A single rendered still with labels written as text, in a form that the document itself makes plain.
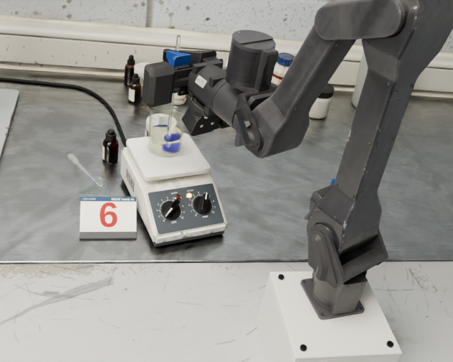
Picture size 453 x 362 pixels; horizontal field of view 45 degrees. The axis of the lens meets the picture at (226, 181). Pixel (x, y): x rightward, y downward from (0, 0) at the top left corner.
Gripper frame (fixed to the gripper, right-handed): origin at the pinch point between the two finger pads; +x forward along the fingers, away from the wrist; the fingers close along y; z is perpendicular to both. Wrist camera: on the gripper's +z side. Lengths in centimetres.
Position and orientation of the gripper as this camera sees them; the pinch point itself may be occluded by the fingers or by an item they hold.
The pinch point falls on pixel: (181, 62)
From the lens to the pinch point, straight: 86.5
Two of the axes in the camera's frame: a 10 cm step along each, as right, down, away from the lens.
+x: -6.0, -5.5, 5.9
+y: 7.9, -2.6, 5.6
